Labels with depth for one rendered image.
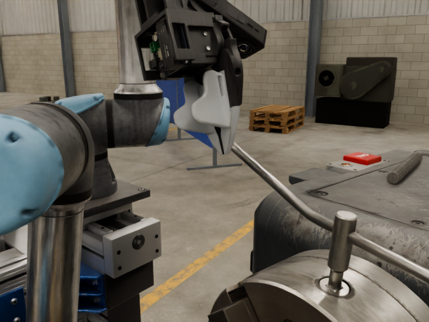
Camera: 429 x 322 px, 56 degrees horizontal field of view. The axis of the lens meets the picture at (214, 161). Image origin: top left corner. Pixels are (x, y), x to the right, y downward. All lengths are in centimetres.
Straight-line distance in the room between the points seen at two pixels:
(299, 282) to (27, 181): 30
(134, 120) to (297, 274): 58
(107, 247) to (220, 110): 52
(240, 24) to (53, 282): 44
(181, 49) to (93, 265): 64
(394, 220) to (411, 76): 991
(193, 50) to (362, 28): 1033
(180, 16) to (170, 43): 3
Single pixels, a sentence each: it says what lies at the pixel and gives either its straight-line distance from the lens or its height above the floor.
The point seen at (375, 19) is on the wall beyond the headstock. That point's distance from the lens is 1068.
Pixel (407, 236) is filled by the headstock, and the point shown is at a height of 125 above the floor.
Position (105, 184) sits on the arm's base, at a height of 119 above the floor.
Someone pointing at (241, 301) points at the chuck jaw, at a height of 120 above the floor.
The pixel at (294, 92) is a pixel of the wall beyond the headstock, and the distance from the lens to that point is 1123.
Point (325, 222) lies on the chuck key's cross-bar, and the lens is 45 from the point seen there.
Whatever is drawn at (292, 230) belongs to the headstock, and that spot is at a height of 122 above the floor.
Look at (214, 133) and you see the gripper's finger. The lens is 46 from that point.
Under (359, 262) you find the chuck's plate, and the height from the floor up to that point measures 124.
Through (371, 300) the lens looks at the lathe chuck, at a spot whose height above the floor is 123.
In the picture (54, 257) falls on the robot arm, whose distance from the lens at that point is 62.
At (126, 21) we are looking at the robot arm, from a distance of 95.
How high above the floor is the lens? 148
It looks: 14 degrees down
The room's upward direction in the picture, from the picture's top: straight up
